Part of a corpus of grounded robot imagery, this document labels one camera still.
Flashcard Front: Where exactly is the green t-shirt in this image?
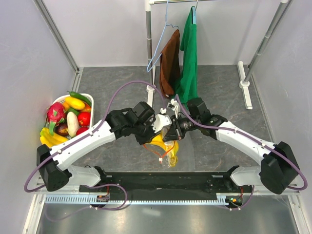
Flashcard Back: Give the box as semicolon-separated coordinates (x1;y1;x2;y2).
175;9;198;104

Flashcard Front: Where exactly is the brown towel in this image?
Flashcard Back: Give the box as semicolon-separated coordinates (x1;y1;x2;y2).
159;29;180;98

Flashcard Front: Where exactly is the purple mangosteen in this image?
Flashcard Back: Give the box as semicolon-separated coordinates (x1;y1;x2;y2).
56;123;69;137

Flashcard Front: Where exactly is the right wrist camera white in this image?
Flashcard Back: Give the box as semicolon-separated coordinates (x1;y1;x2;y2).
167;98;180;114

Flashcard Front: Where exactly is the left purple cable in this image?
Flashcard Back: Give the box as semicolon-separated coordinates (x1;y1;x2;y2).
23;81;167;222

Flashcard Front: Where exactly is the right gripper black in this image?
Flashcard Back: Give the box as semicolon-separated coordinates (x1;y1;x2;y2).
163;114;200;142

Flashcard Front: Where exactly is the white plastic basket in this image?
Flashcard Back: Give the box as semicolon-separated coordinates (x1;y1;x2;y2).
53;91;94;127

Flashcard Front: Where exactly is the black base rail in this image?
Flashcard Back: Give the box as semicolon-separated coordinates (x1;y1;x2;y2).
79;172;252;201

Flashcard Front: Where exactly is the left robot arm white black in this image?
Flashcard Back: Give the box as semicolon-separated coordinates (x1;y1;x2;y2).
37;101;158;192

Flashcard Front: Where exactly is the yellow banana bunch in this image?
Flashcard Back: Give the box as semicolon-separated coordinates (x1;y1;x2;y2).
149;134;179;168
40;127;68;148

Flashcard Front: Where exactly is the metal clothes rack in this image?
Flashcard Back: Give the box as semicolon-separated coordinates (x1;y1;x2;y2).
144;0;291;110

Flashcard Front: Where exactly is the light blue wire hanger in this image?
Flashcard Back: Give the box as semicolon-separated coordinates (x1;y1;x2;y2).
146;0;179;72

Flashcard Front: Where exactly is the blue hanger under shirt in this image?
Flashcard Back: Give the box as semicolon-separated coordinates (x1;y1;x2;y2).
191;0;198;24

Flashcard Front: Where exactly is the yellow mango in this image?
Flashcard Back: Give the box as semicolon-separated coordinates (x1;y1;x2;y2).
65;96;85;110

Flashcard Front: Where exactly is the green chili pepper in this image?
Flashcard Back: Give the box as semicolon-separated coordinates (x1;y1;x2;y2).
68;91;92;106

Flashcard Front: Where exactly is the white radish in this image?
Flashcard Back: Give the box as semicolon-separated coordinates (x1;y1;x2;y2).
67;112;79;137

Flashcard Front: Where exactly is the clear zip top bag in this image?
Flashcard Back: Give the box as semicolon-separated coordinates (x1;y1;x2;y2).
143;128;179;168

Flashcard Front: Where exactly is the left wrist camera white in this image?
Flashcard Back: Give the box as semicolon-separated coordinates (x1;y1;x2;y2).
152;108;172;133

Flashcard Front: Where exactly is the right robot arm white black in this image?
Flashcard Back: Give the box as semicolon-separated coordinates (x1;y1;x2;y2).
163;97;299;195

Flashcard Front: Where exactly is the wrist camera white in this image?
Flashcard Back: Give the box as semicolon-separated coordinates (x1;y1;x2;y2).
152;108;172;133
167;98;180;114

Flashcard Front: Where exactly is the red dragon fruit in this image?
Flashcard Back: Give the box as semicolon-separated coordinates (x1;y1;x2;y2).
46;102;66;136

